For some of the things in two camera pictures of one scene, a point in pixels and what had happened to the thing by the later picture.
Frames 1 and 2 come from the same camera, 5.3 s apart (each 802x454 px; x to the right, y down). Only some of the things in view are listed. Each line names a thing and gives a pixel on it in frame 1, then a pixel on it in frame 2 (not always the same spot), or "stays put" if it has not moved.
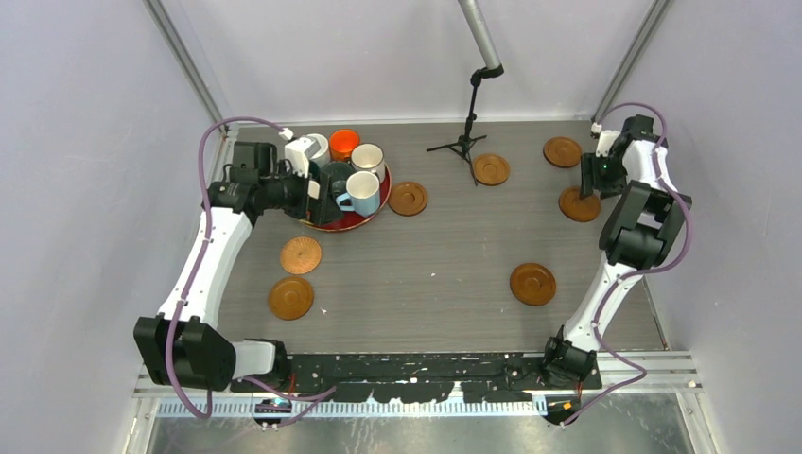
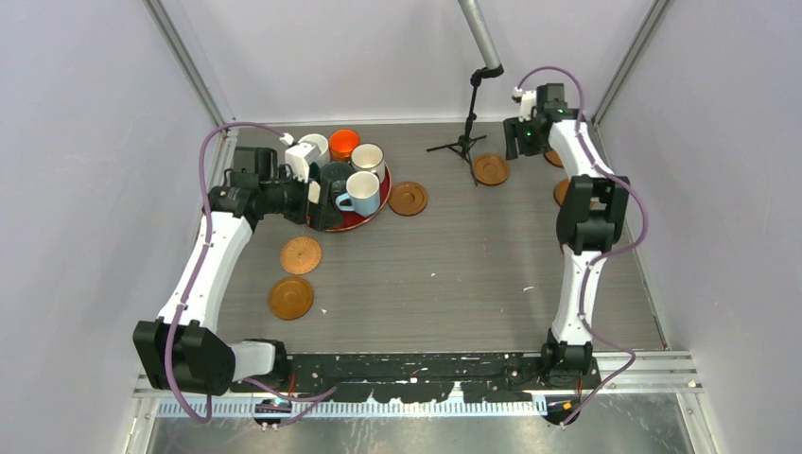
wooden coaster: [491, 169] stays put
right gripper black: [590, 179] to [511, 126]
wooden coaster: [290, 298] stays put
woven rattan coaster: [300, 255] stays put
